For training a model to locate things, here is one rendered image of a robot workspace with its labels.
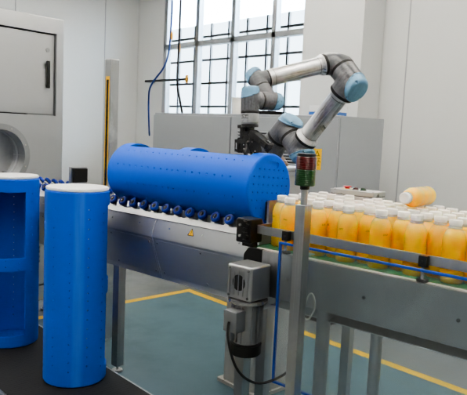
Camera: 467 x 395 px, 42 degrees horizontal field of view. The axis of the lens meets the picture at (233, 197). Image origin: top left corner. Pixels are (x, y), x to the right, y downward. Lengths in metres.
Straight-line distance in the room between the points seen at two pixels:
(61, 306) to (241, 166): 1.02
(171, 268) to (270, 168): 0.66
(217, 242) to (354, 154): 1.99
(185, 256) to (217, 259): 0.20
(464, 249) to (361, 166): 2.49
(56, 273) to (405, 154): 3.37
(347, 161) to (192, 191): 1.87
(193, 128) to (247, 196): 2.90
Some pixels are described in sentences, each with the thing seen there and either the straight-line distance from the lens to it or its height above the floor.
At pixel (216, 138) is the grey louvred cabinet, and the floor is 1.25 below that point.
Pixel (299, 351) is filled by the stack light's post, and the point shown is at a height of 0.63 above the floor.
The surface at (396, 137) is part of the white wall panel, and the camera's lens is 5.33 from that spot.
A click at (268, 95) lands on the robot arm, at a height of 1.47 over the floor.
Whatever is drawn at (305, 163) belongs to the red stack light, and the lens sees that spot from 1.85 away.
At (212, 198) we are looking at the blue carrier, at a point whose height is 1.04.
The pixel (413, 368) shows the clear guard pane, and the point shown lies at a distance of 1.90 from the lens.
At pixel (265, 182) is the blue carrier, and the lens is 2.39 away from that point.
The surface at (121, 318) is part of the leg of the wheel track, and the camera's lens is 3.32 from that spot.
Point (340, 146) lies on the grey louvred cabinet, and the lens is 4.11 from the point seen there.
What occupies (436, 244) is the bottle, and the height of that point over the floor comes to 1.00.
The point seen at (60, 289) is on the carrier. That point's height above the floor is 0.60.
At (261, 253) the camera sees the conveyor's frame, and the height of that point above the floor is 0.88.
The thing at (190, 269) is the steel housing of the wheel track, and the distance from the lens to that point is 2.62.
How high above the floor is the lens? 1.32
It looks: 6 degrees down
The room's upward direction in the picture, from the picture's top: 3 degrees clockwise
